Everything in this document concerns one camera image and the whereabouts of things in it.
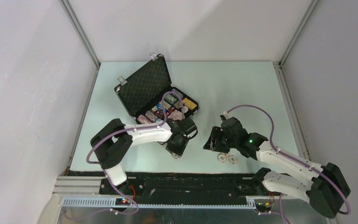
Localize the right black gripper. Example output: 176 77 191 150
203 126 238 154

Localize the red white chip row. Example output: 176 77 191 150
137 114 152 124

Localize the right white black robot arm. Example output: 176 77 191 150
203 117 351 219

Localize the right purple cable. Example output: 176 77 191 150
222 104 351 224

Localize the yellow poker chip stack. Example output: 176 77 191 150
182 98 198 110

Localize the red playing card deck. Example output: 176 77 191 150
168 110 185 120

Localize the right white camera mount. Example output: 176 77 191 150
220 111 229 120

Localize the green poker chip stack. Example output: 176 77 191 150
164 93 178 105

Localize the white red chip stack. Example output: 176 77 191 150
217 154 238 164

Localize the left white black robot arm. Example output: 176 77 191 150
90 118 198 194

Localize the blue patterned card deck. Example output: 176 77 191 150
151 101 174 119

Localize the purple grey chip stack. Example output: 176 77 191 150
145 110 159 123

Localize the black poker set case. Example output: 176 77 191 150
115 53 200 124

